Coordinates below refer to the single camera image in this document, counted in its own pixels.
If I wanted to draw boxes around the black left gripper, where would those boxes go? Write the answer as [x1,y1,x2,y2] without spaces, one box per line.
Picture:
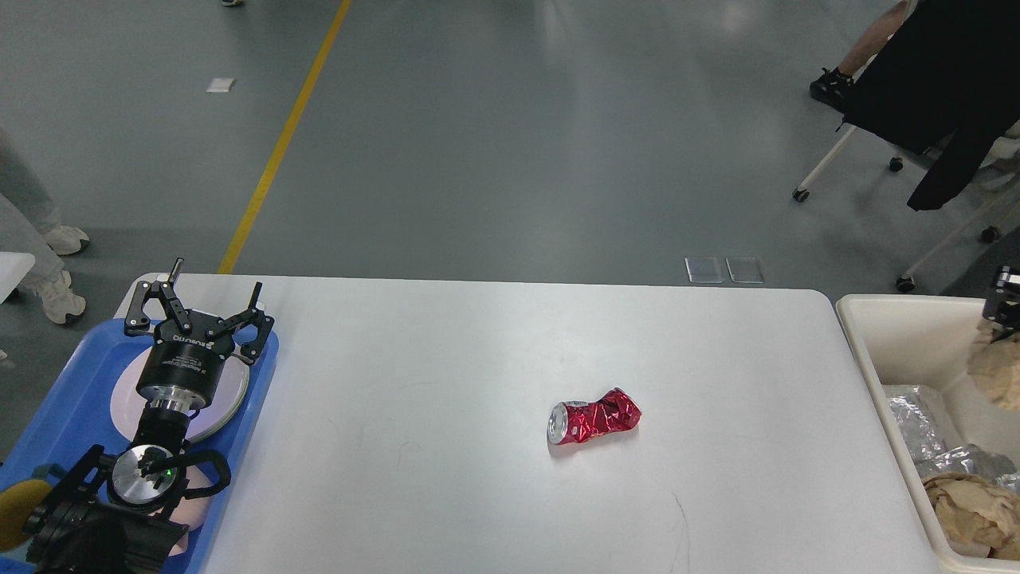
[123,257,275,417]

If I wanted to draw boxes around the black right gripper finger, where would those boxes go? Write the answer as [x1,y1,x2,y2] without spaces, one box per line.
[981,265,1019,343]

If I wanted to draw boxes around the tan napkin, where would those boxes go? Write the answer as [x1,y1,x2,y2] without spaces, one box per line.
[967,319,1019,411]

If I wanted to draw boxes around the pink plate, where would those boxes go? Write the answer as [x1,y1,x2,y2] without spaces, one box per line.
[109,349,250,443]

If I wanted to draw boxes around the foil wrapper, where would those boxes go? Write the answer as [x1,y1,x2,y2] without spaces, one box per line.
[882,385,950,462]
[915,443,1019,494]

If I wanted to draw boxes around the pink mug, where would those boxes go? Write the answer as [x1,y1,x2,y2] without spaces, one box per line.
[167,466,212,558]

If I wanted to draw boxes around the brown paper ball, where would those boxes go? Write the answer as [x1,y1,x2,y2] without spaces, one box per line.
[923,473,1019,560]

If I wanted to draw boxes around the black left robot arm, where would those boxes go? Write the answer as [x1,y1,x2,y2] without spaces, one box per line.
[2,261,278,573]

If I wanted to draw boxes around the beige plastic bin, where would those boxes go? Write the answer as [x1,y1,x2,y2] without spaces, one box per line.
[837,294,1019,573]

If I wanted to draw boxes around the blue plastic tray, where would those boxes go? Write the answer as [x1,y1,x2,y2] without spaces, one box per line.
[0,318,281,574]

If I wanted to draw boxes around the white side table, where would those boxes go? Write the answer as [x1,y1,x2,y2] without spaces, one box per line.
[0,251,36,304]

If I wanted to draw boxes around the person in grey trousers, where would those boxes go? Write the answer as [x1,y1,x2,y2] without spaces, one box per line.
[1,131,90,324]

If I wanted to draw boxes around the teal and yellow mug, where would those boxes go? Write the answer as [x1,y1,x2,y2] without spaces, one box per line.
[1,465,54,552]

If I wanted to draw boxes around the person with black sneakers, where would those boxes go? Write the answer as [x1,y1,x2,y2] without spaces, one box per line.
[808,1,911,113]

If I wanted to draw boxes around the crushed red soda can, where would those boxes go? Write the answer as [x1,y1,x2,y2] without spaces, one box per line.
[547,387,642,446]

